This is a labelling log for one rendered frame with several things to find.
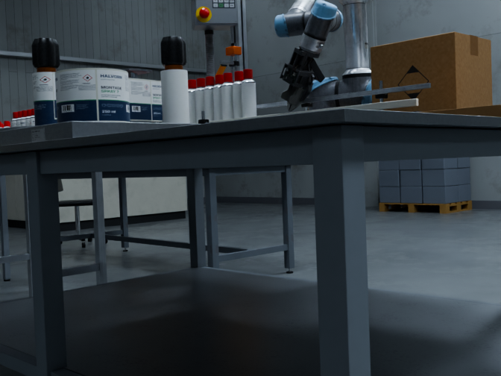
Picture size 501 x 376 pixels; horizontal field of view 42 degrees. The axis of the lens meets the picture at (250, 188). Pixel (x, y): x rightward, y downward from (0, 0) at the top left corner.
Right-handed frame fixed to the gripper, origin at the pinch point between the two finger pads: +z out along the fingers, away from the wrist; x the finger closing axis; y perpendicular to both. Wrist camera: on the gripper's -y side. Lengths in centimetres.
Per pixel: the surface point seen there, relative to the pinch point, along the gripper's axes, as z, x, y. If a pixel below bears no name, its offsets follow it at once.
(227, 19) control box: -13, -52, -8
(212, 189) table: 103, -114, -98
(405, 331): 44, 67, -8
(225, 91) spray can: 7.1, -28.8, 3.2
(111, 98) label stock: 3, -8, 65
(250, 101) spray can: 5.5, -16.4, 2.1
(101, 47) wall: 256, -842, -484
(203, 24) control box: -8, -56, -1
